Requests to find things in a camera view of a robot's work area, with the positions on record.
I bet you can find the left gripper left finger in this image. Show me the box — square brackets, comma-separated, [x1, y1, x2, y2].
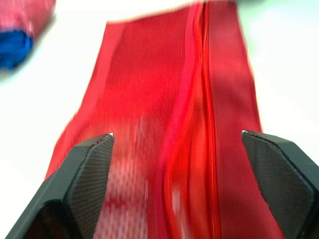
[4, 132, 115, 239]

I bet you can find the pink and blue small pack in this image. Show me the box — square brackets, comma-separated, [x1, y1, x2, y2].
[0, 0, 57, 73]

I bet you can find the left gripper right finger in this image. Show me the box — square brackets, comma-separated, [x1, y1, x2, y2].
[241, 129, 319, 239]

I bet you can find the red mesh pouch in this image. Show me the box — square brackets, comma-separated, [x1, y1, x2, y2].
[44, 0, 286, 239]

